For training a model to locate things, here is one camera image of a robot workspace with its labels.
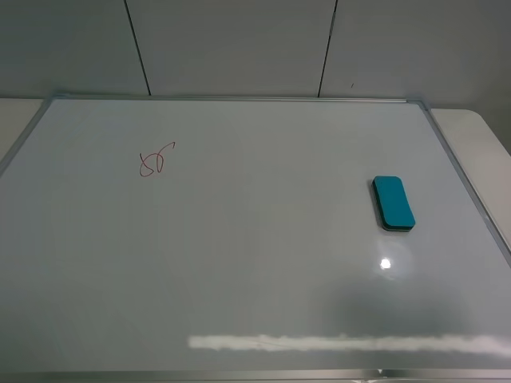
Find teal whiteboard eraser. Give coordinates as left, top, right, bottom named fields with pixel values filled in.
left=372, top=176, right=416, bottom=232

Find white board with aluminium frame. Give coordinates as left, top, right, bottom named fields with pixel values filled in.
left=1, top=96, right=510, bottom=382

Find red marker scribble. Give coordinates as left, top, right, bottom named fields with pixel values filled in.
left=139, top=141, right=176, bottom=178

